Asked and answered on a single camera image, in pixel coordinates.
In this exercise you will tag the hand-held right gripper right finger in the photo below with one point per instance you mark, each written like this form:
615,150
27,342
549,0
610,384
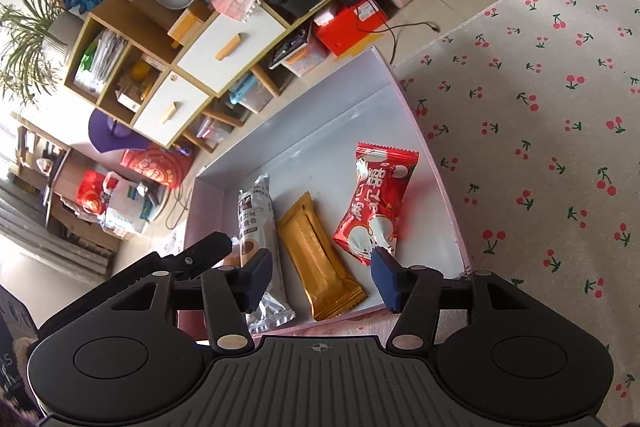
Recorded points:
387,279

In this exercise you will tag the yellow cardboard box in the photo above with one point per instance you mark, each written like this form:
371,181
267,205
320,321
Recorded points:
187,24

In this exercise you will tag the grey cookie snack packet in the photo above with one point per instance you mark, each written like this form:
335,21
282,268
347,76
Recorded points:
255,217

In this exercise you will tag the gold foil snack packet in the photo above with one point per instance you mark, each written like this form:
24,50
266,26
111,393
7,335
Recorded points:
315,252

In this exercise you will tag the red snack bag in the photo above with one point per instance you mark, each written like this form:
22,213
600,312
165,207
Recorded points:
92,194

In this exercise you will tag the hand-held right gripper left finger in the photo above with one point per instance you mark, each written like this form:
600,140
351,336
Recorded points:
257,279

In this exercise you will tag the red candy packet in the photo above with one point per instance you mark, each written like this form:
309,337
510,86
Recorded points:
372,202

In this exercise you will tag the cherry print tablecloth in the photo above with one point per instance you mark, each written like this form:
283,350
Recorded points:
525,132

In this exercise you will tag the white plastic shopping bag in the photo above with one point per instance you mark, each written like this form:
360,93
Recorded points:
130,207

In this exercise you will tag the pink cardboard box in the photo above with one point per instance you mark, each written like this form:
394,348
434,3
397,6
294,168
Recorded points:
310,147

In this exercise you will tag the blue lid plastic container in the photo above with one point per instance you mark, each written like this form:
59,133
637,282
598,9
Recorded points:
250,94

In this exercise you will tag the clear bin with black device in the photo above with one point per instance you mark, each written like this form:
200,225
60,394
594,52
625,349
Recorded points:
300,54

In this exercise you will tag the red cardboard box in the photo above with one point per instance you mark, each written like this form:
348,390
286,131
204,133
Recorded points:
345,29

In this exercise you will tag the green potted plant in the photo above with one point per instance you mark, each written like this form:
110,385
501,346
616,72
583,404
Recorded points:
30,27

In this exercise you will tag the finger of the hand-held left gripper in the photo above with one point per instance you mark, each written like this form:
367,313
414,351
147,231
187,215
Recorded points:
200,252

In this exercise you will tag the wooden white-drawer cabinet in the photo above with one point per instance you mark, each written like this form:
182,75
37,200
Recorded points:
245,32

